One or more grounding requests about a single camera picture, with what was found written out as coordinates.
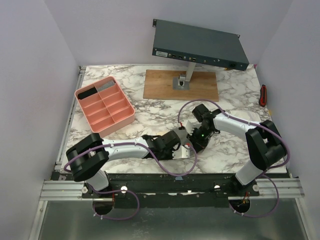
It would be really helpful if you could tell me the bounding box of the metal support stand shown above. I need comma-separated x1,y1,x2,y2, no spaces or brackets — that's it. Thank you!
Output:
172,62,196,91

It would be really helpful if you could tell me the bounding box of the grey cream underwear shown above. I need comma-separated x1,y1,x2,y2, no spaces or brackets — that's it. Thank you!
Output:
173,128,190,145

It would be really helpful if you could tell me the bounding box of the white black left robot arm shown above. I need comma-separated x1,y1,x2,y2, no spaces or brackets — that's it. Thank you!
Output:
64,131,185,198

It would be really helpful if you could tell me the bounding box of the grey striped item in tray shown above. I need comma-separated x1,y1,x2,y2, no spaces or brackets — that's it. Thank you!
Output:
96,80,116,92

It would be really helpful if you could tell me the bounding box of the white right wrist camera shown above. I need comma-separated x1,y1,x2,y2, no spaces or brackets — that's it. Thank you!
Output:
181,120,201,136

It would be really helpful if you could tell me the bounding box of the red black utility knife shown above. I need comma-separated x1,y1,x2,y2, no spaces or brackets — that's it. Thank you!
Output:
258,84,267,107

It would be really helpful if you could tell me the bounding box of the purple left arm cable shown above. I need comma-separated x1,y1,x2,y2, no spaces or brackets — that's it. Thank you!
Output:
63,142,198,221

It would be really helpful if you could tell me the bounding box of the pink compartment organizer tray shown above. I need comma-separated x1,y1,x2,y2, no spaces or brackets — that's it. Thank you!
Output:
74,76,135,138

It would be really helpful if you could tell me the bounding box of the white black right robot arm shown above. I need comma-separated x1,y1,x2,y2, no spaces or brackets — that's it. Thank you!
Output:
182,104,290,196

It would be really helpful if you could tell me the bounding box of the blue-grey rack network device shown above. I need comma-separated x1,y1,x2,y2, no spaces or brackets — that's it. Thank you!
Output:
152,19,249,71

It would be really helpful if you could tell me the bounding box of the wooden base board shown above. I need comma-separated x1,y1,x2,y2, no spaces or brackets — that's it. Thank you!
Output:
143,69,219,102

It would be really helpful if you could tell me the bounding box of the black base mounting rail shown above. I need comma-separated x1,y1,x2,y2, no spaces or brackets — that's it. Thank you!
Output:
51,171,261,210

